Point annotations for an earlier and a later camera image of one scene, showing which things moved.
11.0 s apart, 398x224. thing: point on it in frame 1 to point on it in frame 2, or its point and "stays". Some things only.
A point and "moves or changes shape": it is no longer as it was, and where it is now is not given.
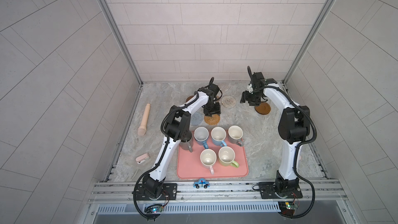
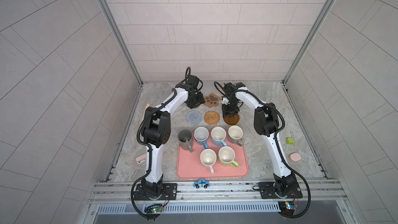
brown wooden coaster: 263,108 moves or changes shape
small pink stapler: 142,157 stays
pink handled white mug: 208,158 stays
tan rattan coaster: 213,120 stays
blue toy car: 201,183 stays
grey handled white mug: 235,134 stays
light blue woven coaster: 196,118 stays
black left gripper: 216,109 to 200,100
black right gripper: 245,95 to 225,110
